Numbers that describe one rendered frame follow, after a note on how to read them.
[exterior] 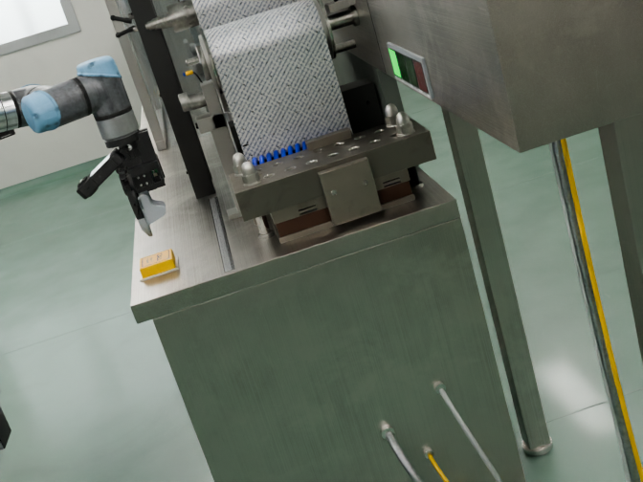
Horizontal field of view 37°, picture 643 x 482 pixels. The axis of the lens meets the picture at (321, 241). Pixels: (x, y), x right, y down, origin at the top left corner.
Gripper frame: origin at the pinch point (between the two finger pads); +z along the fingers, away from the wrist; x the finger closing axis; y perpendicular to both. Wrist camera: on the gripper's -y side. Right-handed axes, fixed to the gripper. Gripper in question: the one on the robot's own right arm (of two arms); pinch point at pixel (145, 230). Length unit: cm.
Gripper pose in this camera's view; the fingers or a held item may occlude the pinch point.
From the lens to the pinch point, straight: 197.3
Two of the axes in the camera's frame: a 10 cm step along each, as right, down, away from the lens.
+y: 9.5, -3.1, 0.7
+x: -1.7, -3.0, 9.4
